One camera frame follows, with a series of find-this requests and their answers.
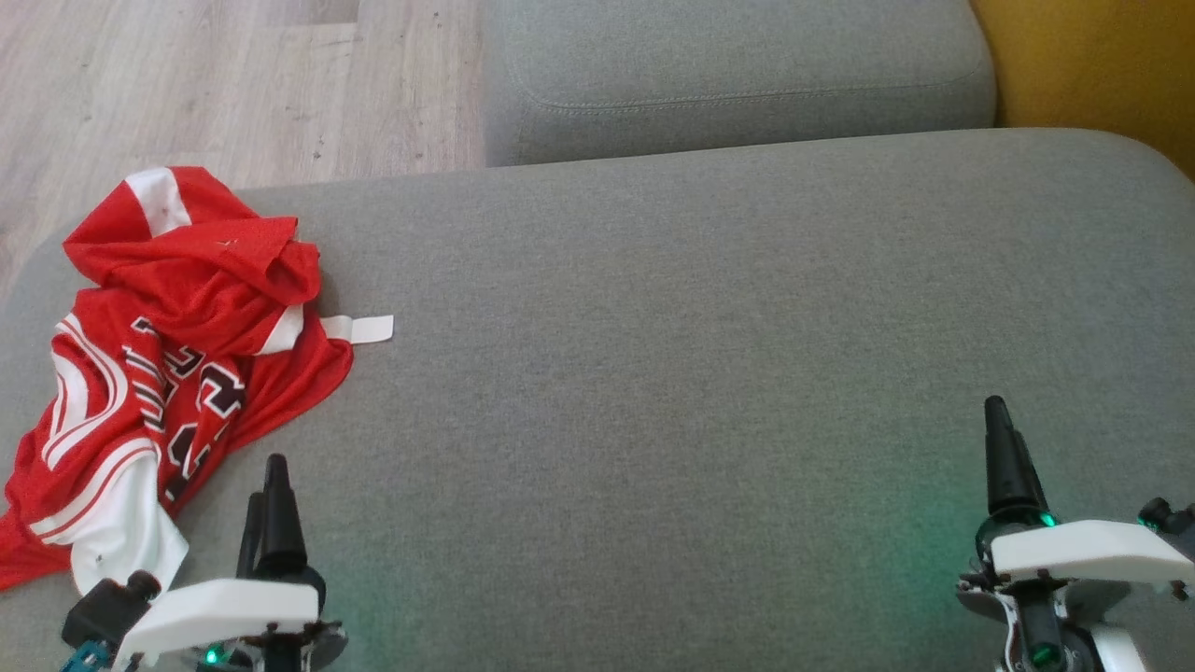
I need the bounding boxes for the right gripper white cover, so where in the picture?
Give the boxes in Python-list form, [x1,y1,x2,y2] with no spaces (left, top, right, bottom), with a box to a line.
[957,396,1195,617]

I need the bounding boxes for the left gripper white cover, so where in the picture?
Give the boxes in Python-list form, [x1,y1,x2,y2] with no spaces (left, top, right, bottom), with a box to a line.
[112,454,328,669]

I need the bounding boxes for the red Bulls basketball jersey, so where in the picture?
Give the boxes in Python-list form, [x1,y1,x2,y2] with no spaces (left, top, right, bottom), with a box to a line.
[0,285,395,598]

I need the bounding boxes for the red mesh basketball shorts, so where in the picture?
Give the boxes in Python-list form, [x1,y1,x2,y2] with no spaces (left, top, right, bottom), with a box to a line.
[63,165,323,357]

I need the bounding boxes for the large grey sofa seat cushion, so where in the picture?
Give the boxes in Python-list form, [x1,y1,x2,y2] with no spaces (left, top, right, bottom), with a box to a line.
[0,128,1195,672]

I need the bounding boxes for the yellow sofa backrest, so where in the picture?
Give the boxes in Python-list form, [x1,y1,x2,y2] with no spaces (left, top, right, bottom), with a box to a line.
[969,0,1195,183]

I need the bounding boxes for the small grey sofa seat cushion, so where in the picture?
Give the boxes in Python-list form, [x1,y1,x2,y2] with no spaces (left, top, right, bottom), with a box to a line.
[481,0,998,169]

